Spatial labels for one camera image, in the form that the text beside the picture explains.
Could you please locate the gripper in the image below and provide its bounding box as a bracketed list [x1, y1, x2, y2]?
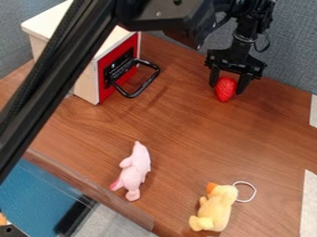
[203, 34, 269, 95]

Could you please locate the red toy strawberry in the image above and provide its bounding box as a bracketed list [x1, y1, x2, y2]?
[214, 76, 239, 103]

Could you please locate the drawer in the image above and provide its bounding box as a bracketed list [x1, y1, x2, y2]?
[96, 32, 163, 104]

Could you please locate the yellow plush duck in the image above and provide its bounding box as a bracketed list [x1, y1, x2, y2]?
[188, 181, 258, 232]

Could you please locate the pink plush animal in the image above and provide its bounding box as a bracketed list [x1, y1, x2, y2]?
[108, 141, 153, 202]

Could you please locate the cabinet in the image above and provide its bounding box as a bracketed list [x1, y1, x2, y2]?
[19, 0, 143, 106]

